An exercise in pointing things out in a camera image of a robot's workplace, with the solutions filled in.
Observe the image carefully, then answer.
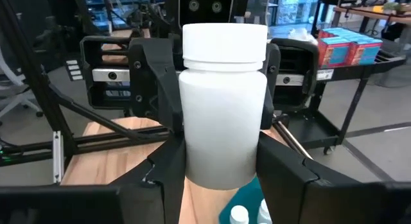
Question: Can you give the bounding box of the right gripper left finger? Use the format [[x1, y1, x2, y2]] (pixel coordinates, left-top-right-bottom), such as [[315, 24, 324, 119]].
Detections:
[[0, 134, 188, 224]]

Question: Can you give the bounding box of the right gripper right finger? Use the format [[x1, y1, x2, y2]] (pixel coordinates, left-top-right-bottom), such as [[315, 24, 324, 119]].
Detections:
[[255, 133, 411, 224]]

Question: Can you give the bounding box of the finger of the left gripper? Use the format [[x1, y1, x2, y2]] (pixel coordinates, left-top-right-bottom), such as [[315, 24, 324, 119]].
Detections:
[[128, 37, 184, 135], [261, 42, 281, 130]]

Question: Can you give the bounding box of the white pill bottle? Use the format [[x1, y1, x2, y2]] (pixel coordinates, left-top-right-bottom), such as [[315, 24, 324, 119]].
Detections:
[[229, 205, 250, 224], [178, 22, 269, 190], [256, 198, 274, 224]]

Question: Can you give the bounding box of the teal plastic basket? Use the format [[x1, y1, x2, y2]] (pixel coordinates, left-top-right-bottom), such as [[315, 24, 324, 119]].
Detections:
[[218, 176, 265, 224]]

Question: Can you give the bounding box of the white striped label plate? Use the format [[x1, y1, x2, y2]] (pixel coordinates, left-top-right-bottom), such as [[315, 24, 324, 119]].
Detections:
[[66, 59, 85, 82]]

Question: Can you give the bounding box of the white plastic bag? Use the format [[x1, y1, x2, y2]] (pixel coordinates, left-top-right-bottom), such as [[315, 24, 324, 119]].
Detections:
[[286, 26, 318, 46]]

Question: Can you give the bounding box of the wooden background table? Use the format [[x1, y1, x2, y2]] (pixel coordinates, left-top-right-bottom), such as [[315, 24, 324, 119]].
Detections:
[[101, 27, 152, 65]]

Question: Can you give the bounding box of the white cart label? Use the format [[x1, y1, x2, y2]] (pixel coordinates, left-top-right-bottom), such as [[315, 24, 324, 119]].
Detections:
[[316, 69, 335, 81]]

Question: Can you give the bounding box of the orange and blue box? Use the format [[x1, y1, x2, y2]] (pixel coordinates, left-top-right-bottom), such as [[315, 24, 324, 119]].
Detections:
[[348, 33, 383, 66], [317, 27, 351, 69]]

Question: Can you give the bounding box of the black utility cart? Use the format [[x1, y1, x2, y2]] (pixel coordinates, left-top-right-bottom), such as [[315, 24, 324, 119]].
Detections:
[[274, 50, 407, 156]]

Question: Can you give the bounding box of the wooden desk with black legs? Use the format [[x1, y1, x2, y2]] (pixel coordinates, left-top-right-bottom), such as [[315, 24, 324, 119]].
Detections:
[[333, 4, 411, 35]]

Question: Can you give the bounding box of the black aluminium rig frame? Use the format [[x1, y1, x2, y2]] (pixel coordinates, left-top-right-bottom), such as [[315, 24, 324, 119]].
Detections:
[[0, 0, 314, 169]]

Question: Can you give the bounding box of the silver frame bracket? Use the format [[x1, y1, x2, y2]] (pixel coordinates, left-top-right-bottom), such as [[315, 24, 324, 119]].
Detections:
[[52, 130, 64, 184]]

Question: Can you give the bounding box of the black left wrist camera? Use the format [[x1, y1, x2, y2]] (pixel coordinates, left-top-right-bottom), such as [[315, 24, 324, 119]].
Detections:
[[179, 0, 235, 26]]

